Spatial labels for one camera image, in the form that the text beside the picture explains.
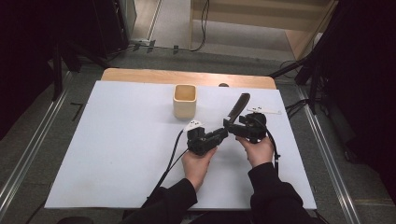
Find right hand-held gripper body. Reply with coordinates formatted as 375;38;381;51
235;106;283;145

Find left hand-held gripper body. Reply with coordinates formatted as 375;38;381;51
184;119;220;157

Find black kitchen knife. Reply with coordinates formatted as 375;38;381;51
226;92;251;124

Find person's left hand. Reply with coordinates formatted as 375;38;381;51
181;146;219;192

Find person's right hand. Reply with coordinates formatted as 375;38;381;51
235;134;276;169

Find beige square cup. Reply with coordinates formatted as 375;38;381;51
173;84;198;119

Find black tripod stand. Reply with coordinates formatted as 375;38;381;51
269;40;331;116

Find wooden table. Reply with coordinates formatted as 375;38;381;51
101;68;277;91

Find white board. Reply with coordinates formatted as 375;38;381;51
44;79;318;210

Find wooden shelf unit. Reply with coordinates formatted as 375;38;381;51
189;0;340;62

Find dark curtain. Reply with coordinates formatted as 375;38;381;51
317;0;396;203
0;0;60;141

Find black cabinet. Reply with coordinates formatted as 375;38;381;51
92;0;131;60

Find black metal stand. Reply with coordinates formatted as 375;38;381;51
46;40;110;102

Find right hand-held gripper cable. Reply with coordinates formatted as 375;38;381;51
262;122;282;175

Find hand-held gripper cable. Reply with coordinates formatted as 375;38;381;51
140;128;190;209
262;122;282;175

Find left hand-held gripper cable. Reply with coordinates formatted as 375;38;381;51
140;128;190;209

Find black floor cables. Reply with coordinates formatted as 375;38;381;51
284;98;312;119

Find metal floor rail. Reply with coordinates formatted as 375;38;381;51
295;86;363;224
0;72;75;216

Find hanging black cable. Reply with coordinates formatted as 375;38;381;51
189;0;211;52

